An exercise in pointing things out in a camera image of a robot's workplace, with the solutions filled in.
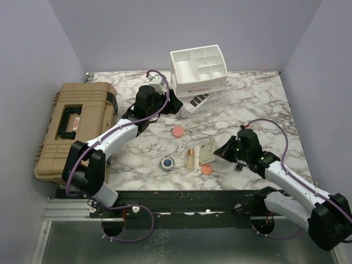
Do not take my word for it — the frosted gold cap bottle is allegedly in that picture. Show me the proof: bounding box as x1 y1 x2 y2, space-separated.
185 148 195 171

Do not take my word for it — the purple cable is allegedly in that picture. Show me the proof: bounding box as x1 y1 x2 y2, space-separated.
246 118 352 243
65 69 170 243

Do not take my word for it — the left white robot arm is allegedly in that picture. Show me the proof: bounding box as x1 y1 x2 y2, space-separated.
62 85 183 217

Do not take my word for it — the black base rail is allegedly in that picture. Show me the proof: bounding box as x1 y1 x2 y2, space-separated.
88 187 274 234

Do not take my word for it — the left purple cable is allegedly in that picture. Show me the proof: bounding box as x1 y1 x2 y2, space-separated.
65 69 170 243

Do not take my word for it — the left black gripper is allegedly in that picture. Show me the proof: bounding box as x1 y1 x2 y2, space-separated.
147 89 183 118

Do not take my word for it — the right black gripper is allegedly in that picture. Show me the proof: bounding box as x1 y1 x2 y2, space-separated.
214 135 250 163

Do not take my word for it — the aluminium rail frame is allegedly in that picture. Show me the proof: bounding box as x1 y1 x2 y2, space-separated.
32 199 344 263

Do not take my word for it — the white makeup organizer with drawers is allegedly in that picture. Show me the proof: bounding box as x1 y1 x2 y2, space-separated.
170 45 228 101

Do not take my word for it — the eyeshadow palette plastic sleeve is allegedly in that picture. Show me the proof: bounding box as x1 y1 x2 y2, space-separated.
179 93 212 117

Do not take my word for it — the orange round makeup sponge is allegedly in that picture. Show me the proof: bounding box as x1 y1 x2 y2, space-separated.
201 164 213 175

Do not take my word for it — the round blue lid jar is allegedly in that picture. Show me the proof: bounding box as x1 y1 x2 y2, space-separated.
160 156 175 171

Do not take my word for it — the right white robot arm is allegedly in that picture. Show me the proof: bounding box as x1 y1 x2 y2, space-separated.
214 127 351 251

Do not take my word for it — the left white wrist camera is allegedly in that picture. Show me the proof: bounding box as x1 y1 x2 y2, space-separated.
147 74 166 94

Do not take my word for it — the pink round compact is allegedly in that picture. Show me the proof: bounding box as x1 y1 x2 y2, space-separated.
172 126 184 138

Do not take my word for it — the tan hard tool case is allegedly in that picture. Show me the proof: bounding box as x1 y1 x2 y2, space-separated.
34 82 118 185

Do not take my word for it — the clear vial black cap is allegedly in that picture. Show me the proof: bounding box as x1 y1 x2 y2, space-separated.
235 164 243 172

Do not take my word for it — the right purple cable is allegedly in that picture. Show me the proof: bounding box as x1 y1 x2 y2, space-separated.
246 118 352 243

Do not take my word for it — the cream sachet with barcode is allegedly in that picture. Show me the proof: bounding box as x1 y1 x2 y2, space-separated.
198 138 216 166

